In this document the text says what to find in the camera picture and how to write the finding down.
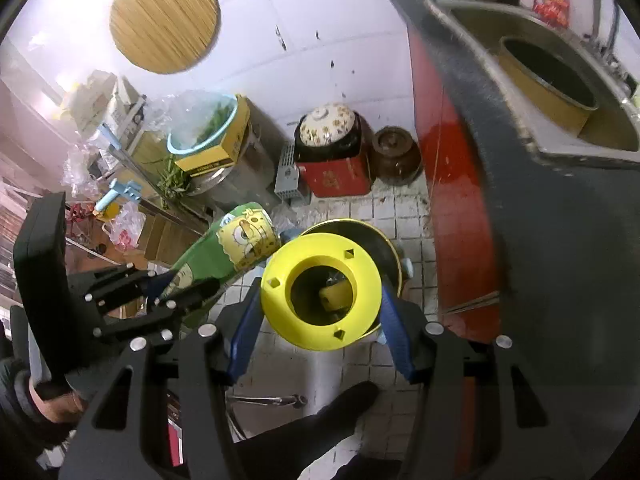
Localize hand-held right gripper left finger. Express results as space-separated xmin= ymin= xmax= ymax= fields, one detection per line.
xmin=60 ymin=276 xmax=266 ymax=480

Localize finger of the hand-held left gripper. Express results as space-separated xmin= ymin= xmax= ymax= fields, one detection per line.
xmin=94 ymin=279 xmax=224 ymax=345
xmin=84 ymin=261 xmax=175 ymax=307

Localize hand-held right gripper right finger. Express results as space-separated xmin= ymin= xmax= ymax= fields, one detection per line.
xmin=380 ymin=282 xmax=586 ymax=480

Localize yellow plastic spool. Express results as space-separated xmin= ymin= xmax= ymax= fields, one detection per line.
xmin=260 ymin=232 xmax=383 ymax=351

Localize yellow rimmed trash bin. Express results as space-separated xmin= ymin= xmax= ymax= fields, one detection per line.
xmin=280 ymin=217 xmax=413 ymax=347

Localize person's left forearm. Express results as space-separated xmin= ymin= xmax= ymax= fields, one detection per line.
xmin=0 ymin=355 xmax=76 ymax=463

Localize person's left hand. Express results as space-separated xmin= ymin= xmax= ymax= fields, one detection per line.
xmin=27 ymin=377 xmax=93 ymax=423

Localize pink white plastic bag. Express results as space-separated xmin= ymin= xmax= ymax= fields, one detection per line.
xmin=107 ymin=205 xmax=147 ymax=249

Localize light blue plastic tool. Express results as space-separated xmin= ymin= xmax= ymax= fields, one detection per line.
xmin=95 ymin=179 xmax=143 ymax=213

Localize green leafy vegetables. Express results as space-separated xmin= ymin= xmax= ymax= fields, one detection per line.
xmin=157 ymin=154 xmax=192 ymax=202

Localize person's dark trouser leg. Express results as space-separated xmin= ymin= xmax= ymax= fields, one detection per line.
xmin=235 ymin=380 xmax=401 ymax=480

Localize clear crumpled plastic bag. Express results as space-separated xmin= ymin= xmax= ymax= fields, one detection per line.
xmin=60 ymin=145 xmax=101 ymax=197

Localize large steel pot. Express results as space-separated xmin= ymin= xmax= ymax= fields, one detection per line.
xmin=187 ymin=160 xmax=276 ymax=211

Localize red cabinet front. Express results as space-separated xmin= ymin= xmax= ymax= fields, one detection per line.
xmin=406 ymin=25 xmax=503 ymax=346

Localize red gift box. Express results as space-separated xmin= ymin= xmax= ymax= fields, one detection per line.
xmin=296 ymin=152 xmax=373 ymax=198

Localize light blue plastic basin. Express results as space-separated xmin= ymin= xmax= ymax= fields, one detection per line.
xmin=166 ymin=91 xmax=238 ymax=153

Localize yellow cardboard box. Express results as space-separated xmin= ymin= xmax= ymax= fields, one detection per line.
xmin=175 ymin=95 xmax=251 ymax=176

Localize grey plastic basket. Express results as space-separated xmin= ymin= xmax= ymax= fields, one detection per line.
xmin=274 ymin=142 xmax=311 ymax=206

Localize brown clay jar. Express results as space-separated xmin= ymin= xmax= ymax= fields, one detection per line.
xmin=371 ymin=126 xmax=423 ymax=187

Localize patterned lid black jar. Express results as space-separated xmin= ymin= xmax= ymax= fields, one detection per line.
xmin=294 ymin=102 xmax=373 ymax=163

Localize round bamboo board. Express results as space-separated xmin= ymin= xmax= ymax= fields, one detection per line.
xmin=109 ymin=0 xmax=222 ymax=76

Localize stainless steel sink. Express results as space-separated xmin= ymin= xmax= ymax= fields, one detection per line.
xmin=425 ymin=0 xmax=640 ymax=163

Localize steel faucet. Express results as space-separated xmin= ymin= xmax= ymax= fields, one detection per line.
xmin=570 ymin=0 xmax=636 ymax=81

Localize steel utensil handle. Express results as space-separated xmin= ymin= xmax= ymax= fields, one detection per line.
xmin=225 ymin=392 xmax=308 ymax=409

